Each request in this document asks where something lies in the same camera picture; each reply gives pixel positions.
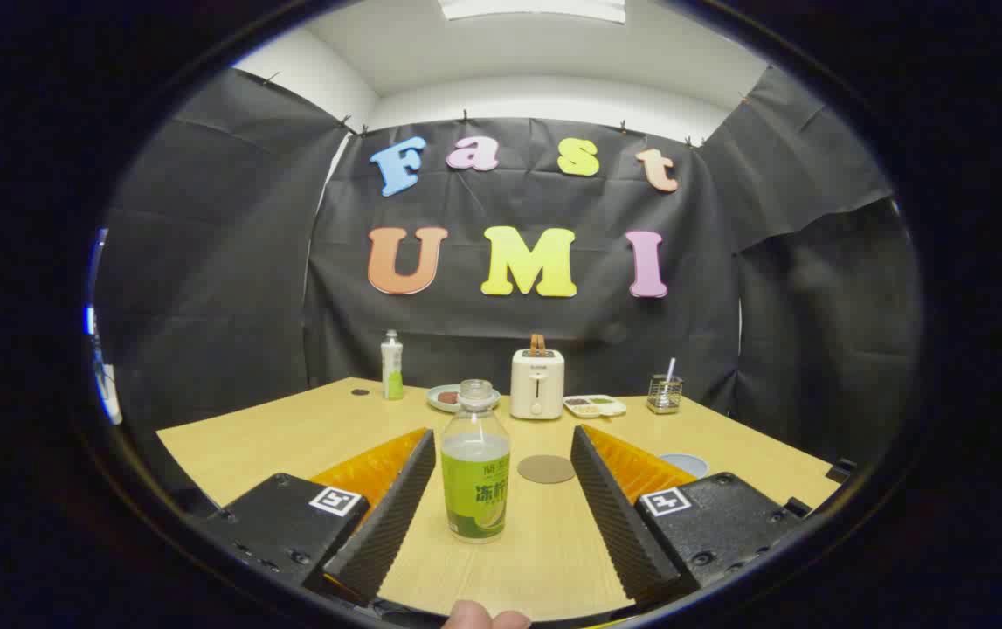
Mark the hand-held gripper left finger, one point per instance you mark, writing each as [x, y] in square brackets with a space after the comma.
[387, 515]

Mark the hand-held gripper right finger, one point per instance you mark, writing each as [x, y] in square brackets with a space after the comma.
[618, 515]

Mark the round brown coaster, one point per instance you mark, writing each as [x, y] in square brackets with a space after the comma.
[546, 469]

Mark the pale grey cup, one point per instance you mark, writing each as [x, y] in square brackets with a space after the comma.
[689, 463]

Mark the green label juice bottle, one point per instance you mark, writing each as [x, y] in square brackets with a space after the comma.
[474, 489]

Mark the small white green bottle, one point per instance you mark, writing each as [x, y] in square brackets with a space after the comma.
[391, 371]

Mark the white divided snack tray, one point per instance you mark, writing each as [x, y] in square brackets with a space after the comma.
[595, 405]

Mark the pale green plate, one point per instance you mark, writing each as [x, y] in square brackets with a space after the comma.
[441, 405]

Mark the wooden table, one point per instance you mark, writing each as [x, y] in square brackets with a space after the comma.
[291, 437]

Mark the cream toaster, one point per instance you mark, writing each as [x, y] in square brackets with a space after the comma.
[537, 389]

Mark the brown bread slice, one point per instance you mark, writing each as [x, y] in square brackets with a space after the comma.
[537, 343]

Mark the ceiling light panel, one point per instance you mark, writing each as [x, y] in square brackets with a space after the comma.
[535, 9]

